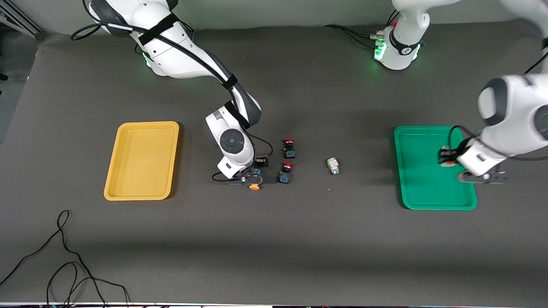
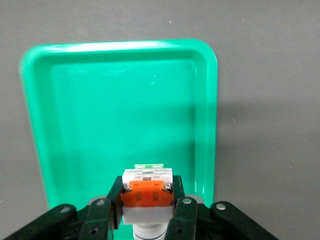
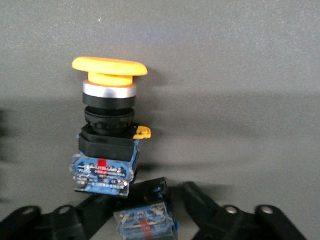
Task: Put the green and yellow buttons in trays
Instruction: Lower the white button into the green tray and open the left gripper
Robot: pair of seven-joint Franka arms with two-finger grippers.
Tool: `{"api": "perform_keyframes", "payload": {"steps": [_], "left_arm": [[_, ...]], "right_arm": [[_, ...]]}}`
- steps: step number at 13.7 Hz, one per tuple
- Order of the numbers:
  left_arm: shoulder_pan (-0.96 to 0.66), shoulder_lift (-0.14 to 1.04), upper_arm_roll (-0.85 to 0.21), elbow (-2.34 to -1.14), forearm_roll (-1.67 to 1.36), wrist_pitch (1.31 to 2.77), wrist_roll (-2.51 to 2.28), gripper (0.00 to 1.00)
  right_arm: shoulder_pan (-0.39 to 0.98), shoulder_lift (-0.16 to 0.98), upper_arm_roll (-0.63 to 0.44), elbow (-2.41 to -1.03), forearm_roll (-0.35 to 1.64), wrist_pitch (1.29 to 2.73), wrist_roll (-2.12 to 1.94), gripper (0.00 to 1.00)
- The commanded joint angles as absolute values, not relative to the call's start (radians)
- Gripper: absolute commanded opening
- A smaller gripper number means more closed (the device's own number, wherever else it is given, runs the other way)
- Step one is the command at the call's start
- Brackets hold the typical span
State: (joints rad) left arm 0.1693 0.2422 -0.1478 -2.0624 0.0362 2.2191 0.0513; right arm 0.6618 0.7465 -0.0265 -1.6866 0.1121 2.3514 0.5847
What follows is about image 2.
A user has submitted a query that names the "green plastic tray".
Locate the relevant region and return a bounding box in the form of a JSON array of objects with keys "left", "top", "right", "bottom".
[{"left": 19, "top": 37, "right": 219, "bottom": 216}]

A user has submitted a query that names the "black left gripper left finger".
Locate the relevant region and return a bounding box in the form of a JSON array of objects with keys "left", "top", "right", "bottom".
[{"left": 0, "top": 175, "right": 126, "bottom": 240}]

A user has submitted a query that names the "white button with orange block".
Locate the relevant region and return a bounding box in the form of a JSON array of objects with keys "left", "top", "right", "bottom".
[{"left": 120, "top": 162, "right": 176, "bottom": 240}]

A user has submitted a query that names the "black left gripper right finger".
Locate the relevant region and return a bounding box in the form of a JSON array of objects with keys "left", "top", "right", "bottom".
[{"left": 166, "top": 175, "right": 277, "bottom": 240}]

